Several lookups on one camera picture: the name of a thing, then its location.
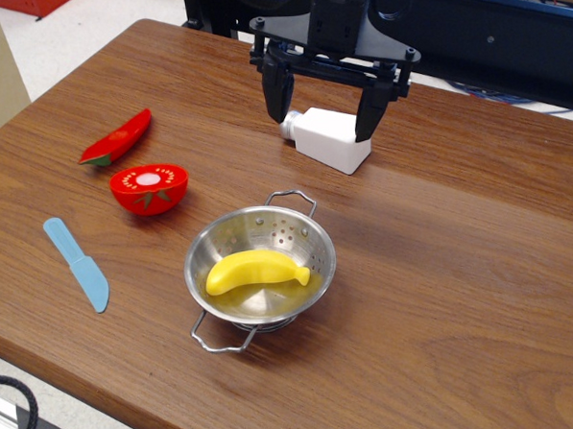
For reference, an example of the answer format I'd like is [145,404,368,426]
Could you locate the black braided cable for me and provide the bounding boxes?
[0,372,41,429]

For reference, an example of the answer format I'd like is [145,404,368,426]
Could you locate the blue cables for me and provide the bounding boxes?
[444,73,573,124]

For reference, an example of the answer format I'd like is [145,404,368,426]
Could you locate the yellow toy banana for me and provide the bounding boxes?
[205,250,311,297]

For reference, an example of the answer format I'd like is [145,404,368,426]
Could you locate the light blue toy knife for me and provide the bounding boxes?
[43,217,110,314]

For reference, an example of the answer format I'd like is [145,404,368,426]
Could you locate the white salt shaker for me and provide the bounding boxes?
[280,107,371,175]

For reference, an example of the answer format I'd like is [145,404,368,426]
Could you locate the red box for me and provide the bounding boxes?
[0,0,70,18]

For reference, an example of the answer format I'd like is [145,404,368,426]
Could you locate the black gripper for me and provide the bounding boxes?
[249,0,421,143]

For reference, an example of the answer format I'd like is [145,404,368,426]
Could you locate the steel colander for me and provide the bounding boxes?
[183,189,337,354]

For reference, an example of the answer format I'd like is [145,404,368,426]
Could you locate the red toy tomato half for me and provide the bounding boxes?
[109,163,189,216]

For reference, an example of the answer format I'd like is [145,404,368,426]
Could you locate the black metal frame rail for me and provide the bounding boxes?
[184,0,573,109]

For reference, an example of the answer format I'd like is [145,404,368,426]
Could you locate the red toy chili pepper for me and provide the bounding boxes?
[78,108,152,167]

